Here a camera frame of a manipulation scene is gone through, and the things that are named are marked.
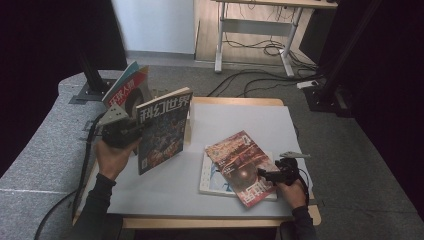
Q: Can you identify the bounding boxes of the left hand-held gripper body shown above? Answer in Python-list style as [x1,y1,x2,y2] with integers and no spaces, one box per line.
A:
[98,103,144,149]

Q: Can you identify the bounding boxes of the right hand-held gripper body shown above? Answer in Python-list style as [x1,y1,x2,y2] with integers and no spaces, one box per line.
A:
[275,151,311,186]

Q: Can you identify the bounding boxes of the dark blue lava-pattern magazine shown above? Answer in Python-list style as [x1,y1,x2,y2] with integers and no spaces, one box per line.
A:
[135,87,194,176]

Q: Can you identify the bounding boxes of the red-brown cover magazine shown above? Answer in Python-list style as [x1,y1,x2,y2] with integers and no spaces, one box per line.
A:
[204,130,279,208]

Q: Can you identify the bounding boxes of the grey portrait magazine red banner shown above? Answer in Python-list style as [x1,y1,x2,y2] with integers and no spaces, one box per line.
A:
[101,60,154,119]

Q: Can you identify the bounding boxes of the person's right hand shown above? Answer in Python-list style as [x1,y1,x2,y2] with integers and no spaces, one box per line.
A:
[276,178,308,210]

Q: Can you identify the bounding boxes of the person's left hand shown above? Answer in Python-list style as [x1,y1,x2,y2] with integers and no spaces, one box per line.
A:
[94,138,141,181]

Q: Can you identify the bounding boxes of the black metal stand square base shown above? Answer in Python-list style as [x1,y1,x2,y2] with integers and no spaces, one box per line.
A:
[71,43,116,103]

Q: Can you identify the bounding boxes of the person's right leg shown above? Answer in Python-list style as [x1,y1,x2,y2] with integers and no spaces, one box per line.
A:
[279,221,301,240]

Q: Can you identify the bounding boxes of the black slanted metal stand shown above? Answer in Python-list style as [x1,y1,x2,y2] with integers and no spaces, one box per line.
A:
[301,0,384,118]

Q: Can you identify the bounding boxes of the white power strip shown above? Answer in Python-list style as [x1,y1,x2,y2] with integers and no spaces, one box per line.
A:
[296,79,319,90]

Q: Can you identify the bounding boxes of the black curtain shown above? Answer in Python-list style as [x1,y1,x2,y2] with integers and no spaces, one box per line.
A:
[299,0,424,221]
[0,0,129,178]

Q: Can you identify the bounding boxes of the white-legged desk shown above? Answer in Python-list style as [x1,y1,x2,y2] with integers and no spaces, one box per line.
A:
[213,0,339,78]

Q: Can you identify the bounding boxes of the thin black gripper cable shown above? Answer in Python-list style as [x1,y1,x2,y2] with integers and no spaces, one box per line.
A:
[298,168,312,201]

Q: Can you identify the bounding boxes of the thick black gripper cable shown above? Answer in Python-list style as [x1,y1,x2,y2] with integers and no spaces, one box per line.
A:
[70,113,105,219]

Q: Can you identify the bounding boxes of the long black floor cables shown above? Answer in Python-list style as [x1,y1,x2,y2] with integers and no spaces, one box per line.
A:
[206,68,326,98]

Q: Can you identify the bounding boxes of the thin black floor cable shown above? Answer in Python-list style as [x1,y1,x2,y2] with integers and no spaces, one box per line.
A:
[33,189,80,240]

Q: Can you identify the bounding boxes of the tangled black cable bundle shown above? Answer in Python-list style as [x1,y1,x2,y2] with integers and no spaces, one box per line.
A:
[221,33,318,73]

